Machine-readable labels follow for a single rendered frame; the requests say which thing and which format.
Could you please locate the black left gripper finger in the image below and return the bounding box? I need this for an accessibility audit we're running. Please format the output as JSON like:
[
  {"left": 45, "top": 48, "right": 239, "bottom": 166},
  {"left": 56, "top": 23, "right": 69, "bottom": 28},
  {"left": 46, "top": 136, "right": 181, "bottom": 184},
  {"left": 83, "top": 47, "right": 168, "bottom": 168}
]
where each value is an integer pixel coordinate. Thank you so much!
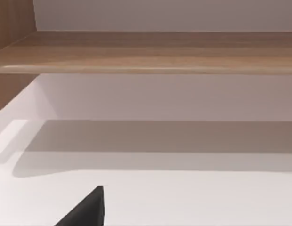
[{"left": 54, "top": 185, "right": 105, "bottom": 226}]

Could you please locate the wooden open shelf unit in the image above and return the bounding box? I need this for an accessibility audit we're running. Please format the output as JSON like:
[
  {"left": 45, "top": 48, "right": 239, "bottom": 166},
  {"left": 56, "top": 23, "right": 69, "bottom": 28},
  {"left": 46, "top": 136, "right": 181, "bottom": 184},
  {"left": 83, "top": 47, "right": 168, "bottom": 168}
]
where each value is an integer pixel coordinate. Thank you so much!
[{"left": 0, "top": 0, "right": 292, "bottom": 115}]

